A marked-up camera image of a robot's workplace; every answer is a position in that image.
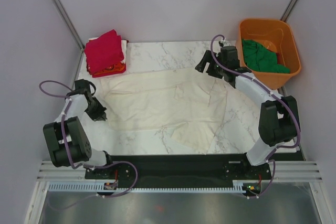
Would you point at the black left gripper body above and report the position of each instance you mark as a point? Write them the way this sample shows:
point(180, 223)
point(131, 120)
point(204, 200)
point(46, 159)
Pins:
point(93, 109)

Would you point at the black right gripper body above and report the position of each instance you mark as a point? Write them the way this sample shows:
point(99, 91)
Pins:
point(213, 69)

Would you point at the cream white t shirt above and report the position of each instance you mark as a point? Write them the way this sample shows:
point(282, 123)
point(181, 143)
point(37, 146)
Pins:
point(190, 102)

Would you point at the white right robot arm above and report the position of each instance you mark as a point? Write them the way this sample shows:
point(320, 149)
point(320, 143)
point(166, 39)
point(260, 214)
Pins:
point(278, 120)

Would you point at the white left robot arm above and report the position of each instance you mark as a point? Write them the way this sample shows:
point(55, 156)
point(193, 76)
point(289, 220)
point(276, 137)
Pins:
point(67, 142)

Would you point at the folded orange red t shirt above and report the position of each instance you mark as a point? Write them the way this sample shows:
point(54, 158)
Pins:
point(117, 68)

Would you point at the green t shirt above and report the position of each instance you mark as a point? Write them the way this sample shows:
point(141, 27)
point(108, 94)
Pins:
point(259, 58)

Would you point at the orange plastic basket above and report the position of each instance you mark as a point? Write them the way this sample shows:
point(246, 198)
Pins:
point(276, 36)

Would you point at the folded magenta t shirt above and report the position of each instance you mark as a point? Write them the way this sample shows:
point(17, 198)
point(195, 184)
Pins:
point(103, 51)

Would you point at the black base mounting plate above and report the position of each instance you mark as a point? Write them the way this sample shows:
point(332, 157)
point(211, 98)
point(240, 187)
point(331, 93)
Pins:
point(180, 170)

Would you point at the aluminium corner profile left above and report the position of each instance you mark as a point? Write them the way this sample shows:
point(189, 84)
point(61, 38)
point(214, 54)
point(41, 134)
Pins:
point(63, 13)

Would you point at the slotted white cable duct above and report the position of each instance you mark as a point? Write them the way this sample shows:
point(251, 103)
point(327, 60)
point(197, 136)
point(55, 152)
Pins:
point(102, 187)

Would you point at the aluminium rail extrusion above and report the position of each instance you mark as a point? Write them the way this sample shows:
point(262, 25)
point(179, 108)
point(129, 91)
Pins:
point(286, 171)

